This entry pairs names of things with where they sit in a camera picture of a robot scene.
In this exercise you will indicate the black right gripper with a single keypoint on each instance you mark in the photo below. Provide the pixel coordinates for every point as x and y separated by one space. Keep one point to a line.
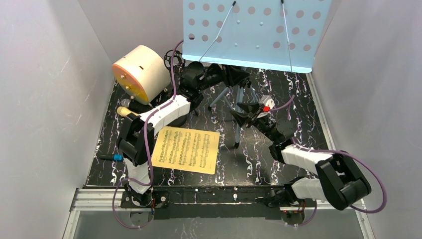
254 116

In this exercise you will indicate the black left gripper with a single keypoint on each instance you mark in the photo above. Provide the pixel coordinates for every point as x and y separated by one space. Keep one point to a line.
226 76

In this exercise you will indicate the blue music stand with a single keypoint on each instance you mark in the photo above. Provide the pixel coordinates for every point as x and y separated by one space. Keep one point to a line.
281 35

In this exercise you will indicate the black tripod microphone stand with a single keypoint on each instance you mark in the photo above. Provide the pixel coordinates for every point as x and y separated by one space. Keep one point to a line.
174 58

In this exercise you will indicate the yellow sheet music page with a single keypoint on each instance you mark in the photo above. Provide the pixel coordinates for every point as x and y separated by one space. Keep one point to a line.
186 149

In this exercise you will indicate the black round microphone stand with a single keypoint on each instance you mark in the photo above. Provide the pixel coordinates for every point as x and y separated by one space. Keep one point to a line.
180 121

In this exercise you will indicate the beige microphone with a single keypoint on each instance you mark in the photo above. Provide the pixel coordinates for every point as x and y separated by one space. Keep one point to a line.
123 112

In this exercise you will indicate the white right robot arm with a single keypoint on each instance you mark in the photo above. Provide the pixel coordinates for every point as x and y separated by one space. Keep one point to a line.
338 181

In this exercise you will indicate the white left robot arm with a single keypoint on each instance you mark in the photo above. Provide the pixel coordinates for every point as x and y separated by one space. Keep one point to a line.
136 138

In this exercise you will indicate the white and orange drum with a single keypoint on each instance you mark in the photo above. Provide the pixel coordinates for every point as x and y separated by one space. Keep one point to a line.
142 74

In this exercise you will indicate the black and blue marker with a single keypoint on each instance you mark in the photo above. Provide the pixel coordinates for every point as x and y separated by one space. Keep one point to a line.
111 157

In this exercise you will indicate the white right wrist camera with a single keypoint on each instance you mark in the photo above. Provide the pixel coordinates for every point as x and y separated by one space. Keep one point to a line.
268 103

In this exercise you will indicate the aluminium frame rail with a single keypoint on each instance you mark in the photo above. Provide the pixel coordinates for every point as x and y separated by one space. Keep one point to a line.
208 213

